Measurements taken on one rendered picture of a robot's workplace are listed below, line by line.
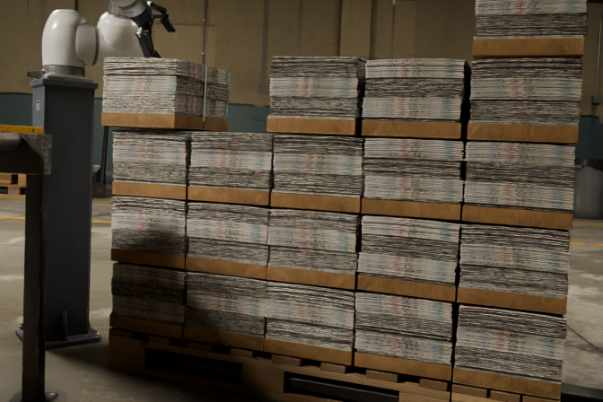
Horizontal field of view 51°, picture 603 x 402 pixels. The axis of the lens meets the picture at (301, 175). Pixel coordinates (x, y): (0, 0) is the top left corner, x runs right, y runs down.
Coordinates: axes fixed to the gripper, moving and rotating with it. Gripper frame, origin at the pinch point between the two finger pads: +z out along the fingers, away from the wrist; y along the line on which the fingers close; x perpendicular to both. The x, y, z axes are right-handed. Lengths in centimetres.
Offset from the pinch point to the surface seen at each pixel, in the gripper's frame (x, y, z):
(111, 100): -10.0, 26.0, -4.7
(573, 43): 132, 9, -11
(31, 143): -14, 54, -27
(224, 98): 15.5, 7.4, 22.8
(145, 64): 3.4, 15.6, -11.1
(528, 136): 122, 31, 0
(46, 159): -10, 57, -22
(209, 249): 27, 67, 19
